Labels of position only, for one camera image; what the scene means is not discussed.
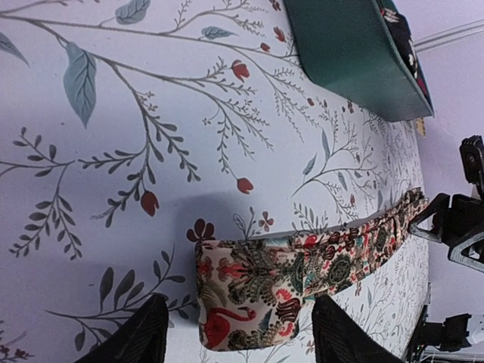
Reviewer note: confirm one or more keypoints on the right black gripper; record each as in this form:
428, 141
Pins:
452, 221

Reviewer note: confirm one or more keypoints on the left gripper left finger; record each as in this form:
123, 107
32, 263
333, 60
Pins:
142, 339

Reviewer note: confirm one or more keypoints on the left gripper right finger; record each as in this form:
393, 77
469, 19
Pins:
338, 339

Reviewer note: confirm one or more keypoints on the flamingo patterned tie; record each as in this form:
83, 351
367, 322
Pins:
251, 292

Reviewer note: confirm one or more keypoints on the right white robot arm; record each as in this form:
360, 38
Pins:
455, 333

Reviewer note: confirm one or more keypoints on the bamboo coaster mat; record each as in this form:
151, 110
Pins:
420, 127

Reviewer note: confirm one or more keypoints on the floral patterned table mat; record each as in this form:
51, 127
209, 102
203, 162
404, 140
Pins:
130, 130

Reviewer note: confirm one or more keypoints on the rolled black white tie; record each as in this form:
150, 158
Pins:
399, 29

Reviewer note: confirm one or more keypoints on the green divided organizer box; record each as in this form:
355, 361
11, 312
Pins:
346, 48

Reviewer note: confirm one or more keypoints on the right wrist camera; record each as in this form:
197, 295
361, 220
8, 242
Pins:
471, 151

